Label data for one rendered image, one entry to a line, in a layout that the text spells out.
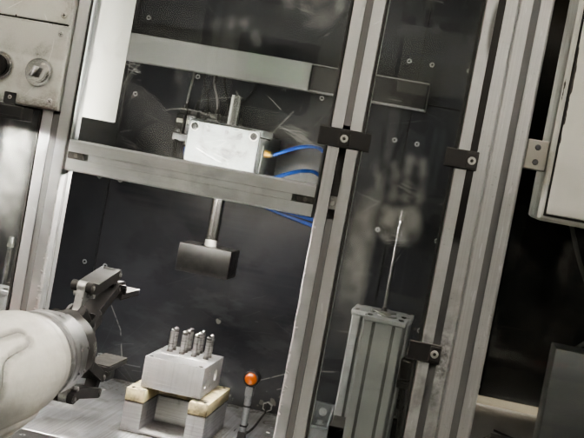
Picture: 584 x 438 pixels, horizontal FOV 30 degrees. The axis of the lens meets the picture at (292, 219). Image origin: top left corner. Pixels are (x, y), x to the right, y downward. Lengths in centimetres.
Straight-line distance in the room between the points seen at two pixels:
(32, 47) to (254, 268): 60
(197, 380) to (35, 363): 70
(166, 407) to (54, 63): 57
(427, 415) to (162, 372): 42
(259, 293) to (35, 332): 98
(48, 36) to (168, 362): 52
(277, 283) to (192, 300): 16
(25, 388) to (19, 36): 75
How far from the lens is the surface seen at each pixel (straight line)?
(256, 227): 196
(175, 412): 177
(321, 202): 150
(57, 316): 112
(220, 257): 171
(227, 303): 198
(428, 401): 152
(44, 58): 161
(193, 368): 168
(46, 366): 102
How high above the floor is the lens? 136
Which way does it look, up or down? 3 degrees down
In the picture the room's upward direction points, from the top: 10 degrees clockwise
